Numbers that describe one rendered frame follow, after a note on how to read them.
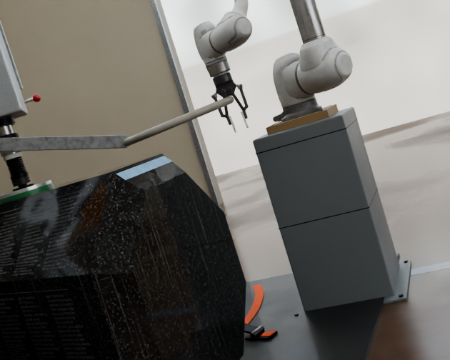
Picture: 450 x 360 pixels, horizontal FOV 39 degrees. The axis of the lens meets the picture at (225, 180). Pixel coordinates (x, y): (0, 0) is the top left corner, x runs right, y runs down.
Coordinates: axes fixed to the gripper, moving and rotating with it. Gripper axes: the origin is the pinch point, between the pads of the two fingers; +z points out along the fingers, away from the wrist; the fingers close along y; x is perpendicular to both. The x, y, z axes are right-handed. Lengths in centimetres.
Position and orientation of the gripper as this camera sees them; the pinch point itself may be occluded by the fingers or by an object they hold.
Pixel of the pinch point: (238, 122)
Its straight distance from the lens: 256.5
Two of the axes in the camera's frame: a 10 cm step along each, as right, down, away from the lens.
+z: 3.6, 9.3, 0.9
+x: -0.4, 1.1, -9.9
